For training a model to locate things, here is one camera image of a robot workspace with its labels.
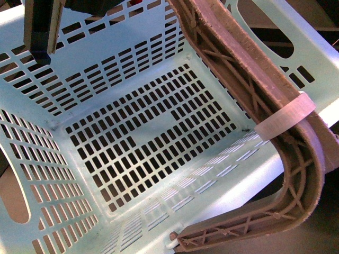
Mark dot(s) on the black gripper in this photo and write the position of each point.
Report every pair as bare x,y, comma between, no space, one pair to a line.
42,21

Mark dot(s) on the light blue plastic basket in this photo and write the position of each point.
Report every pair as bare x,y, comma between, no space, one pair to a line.
128,136

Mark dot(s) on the brown basket handle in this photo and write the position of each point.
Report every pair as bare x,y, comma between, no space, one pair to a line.
307,150

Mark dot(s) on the red apple on shelf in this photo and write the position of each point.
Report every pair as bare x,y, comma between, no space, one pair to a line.
135,2

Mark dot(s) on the white zip tie band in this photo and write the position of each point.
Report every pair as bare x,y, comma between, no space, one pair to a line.
285,118

